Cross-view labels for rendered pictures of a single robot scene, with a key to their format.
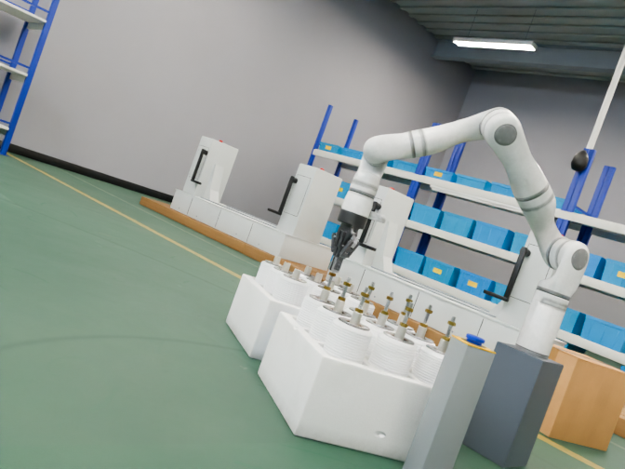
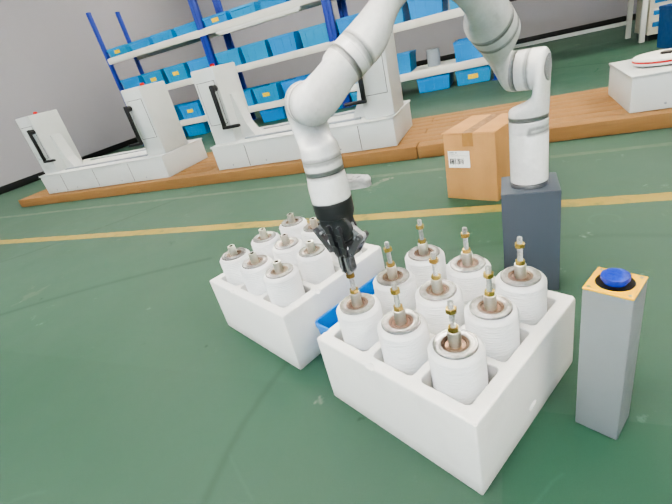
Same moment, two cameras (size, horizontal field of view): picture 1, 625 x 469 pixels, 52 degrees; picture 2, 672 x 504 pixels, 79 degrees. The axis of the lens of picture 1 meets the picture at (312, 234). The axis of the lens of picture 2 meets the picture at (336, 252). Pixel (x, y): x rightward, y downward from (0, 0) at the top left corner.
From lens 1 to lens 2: 1.03 m
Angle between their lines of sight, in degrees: 31
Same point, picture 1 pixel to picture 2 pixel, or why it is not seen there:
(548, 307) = (538, 136)
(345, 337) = (469, 374)
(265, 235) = (146, 167)
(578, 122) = not seen: outside the picture
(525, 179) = (495, 13)
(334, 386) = (493, 429)
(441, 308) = not seen: hidden behind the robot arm
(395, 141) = (332, 76)
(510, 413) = (546, 248)
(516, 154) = not seen: outside the picture
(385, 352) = (497, 338)
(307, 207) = (157, 123)
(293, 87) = (43, 16)
